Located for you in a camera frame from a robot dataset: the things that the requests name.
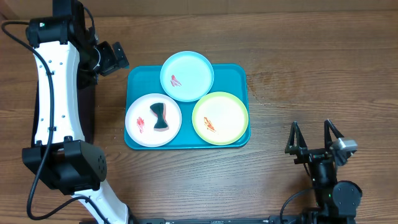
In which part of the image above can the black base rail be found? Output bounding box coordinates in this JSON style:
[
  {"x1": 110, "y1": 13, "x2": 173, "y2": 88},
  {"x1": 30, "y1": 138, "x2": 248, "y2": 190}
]
[{"x1": 128, "y1": 215, "x2": 356, "y2": 224}]

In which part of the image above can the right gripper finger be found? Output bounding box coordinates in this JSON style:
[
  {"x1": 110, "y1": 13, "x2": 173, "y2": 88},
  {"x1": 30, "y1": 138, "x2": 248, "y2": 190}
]
[
  {"x1": 285, "y1": 121, "x2": 308, "y2": 155},
  {"x1": 324, "y1": 119, "x2": 344, "y2": 149}
]

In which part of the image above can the light blue plate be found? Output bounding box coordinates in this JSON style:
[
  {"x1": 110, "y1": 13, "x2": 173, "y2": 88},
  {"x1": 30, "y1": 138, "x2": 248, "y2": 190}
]
[{"x1": 160, "y1": 51, "x2": 215, "y2": 102}]

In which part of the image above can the yellow plate green rim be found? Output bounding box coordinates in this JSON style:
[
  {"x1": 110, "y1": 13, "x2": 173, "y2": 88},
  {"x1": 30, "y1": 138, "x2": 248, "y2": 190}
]
[{"x1": 192, "y1": 91, "x2": 249, "y2": 146}]

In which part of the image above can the black rectangular tray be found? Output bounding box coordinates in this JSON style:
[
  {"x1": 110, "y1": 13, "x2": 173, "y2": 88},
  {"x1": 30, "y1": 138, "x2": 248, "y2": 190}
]
[{"x1": 30, "y1": 85, "x2": 95, "y2": 147}]

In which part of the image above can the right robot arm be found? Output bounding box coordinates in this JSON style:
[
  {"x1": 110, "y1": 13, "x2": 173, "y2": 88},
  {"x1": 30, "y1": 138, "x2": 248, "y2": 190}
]
[{"x1": 279, "y1": 119, "x2": 363, "y2": 224}]

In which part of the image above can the white plate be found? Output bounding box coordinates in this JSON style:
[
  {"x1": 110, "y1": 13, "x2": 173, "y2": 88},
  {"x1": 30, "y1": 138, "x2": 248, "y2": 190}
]
[{"x1": 125, "y1": 93, "x2": 182, "y2": 147}]

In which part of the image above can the teal plastic serving tray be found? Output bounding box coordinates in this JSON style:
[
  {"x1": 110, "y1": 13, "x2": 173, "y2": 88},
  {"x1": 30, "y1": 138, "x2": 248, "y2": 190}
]
[{"x1": 125, "y1": 63, "x2": 249, "y2": 151}]

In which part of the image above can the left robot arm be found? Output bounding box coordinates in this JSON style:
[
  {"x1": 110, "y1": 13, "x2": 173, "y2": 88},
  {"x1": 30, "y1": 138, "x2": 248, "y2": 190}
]
[{"x1": 22, "y1": 1, "x2": 133, "y2": 223}]

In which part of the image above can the green and red sponge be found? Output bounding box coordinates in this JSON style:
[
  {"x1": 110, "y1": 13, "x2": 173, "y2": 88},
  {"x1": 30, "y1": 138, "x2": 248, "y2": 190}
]
[{"x1": 150, "y1": 103, "x2": 169, "y2": 131}]

